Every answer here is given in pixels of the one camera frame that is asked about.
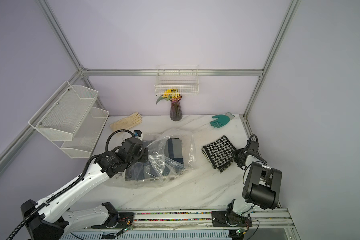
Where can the dark grey folded scarf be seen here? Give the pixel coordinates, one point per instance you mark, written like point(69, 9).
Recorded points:
point(155, 169)

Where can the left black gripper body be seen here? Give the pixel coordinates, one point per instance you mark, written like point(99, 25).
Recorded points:
point(142, 157)

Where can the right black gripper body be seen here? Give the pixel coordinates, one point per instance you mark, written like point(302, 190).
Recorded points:
point(237, 155)

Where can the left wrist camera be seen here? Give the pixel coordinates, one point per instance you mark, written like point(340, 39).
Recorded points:
point(138, 134)

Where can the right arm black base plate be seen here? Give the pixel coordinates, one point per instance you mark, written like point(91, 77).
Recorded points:
point(223, 219)

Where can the aluminium mounting rail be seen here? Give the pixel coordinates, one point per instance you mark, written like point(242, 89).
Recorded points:
point(202, 219)

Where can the white wire wall basket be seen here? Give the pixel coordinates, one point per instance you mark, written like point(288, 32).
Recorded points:
point(183, 78)

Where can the dark purple glass vase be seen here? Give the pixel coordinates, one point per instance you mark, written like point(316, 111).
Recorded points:
point(176, 111)

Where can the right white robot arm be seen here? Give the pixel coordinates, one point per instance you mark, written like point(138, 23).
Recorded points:
point(262, 183)

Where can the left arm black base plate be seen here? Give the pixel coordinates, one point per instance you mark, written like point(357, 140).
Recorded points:
point(122, 221)

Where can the white mesh two-tier shelf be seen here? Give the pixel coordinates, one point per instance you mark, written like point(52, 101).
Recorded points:
point(71, 120)

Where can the black white houndstooth scarf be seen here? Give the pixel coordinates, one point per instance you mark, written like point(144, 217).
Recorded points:
point(220, 153)

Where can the grey blue plaid scarf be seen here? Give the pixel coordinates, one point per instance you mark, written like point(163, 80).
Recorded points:
point(173, 150)

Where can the yellow flower bouquet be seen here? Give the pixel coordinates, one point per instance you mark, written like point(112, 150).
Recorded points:
point(172, 95)

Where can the clear plastic vacuum bag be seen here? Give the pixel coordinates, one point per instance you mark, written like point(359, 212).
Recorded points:
point(176, 170)

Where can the green rubber glove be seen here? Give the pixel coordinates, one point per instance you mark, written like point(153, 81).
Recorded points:
point(221, 120)

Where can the beige leather glove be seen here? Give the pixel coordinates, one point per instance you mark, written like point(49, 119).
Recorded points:
point(127, 122)

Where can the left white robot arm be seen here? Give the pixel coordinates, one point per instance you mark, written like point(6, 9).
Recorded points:
point(51, 218)

